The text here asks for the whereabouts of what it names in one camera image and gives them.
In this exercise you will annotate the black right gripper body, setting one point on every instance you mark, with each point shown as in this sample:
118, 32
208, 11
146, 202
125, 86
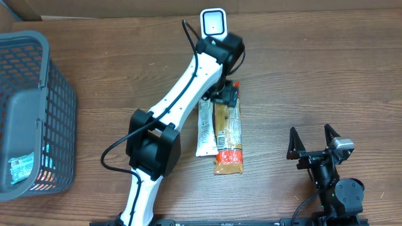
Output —
309, 159

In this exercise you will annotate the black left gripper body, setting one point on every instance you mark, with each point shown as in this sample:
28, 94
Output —
228, 91

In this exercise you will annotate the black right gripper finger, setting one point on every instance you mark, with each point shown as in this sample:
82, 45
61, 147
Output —
331, 135
296, 147

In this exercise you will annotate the white tube with gold cap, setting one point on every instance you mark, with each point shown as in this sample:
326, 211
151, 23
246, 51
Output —
206, 141

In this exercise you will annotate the teal tissue pack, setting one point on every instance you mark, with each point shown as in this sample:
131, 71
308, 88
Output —
21, 167

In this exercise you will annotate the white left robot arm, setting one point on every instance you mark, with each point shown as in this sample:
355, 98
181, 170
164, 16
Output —
154, 145

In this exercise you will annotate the orange spaghetti pasta package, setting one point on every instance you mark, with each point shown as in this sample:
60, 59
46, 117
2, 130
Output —
227, 123

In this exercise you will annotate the grey plastic shopping basket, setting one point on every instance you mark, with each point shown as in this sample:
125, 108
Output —
38, 107

